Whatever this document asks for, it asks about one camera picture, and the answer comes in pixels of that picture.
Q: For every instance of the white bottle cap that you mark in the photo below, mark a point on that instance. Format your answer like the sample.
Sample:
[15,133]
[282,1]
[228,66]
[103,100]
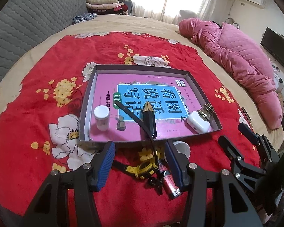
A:
[180,146]

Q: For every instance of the small glass jar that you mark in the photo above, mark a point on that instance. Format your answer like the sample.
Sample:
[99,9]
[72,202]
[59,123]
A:
[206,111]

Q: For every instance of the pink children's book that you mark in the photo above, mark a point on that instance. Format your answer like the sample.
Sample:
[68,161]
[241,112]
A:
[171,97]

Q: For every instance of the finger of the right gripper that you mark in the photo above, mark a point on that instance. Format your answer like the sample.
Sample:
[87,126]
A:
[249,176]
[265,149]

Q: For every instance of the grey quilted headboard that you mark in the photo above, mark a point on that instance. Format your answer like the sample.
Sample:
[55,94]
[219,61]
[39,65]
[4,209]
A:
[26,23]

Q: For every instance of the black hair clip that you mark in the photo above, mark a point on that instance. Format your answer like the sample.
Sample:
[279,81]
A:
[156,183]

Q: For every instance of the red lighter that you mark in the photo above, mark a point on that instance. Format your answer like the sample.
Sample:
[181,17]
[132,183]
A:
[167,180]

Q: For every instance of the pink quilt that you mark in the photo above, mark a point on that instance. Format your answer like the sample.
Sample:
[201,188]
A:
[243,59]

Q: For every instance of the black gold pointed case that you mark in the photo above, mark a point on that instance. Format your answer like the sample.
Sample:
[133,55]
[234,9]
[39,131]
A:
[149,119]

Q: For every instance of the black yellow wrist watch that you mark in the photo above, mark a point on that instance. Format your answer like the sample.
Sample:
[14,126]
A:
[148,166]

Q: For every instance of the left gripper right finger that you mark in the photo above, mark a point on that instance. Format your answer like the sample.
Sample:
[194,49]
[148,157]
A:
[214,198]

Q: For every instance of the black television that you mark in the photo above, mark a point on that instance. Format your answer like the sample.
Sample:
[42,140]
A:
[273,43]

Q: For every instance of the white earbuds case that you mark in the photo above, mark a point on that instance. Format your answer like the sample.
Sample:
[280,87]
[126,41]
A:
[197,123]

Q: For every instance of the blue patterned cloth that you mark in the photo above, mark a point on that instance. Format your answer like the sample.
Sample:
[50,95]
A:
[83,18]

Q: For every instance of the white pill bottle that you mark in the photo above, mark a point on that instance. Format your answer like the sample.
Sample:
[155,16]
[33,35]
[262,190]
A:
[102,115]

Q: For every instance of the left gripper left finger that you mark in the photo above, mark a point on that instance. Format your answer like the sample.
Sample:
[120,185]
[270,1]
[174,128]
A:
[49,207]

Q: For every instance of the beige bed sheet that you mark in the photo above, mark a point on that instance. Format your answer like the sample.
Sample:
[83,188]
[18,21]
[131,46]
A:
[10,86]

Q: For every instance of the folded clothes pile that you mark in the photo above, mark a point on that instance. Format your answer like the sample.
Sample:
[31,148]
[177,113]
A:
[103,7]

